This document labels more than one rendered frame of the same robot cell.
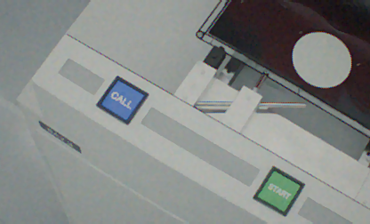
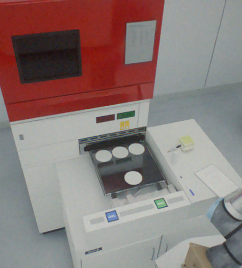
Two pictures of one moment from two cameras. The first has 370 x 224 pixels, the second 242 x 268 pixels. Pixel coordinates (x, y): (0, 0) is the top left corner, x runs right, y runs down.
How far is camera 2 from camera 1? 77 cm
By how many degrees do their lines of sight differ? 37
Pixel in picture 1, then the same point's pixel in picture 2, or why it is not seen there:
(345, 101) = (147, 180)
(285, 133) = (142, 198)
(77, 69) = (94, 220)
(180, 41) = (98, 203)
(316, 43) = (128, 176)
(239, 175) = (149, 208)
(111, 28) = (79, 214)
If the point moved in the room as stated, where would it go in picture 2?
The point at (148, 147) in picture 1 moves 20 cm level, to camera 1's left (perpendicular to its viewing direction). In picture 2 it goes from (128, 219) to (99, 248)
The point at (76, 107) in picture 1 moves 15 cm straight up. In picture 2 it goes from (104, 226) to (104, 208)
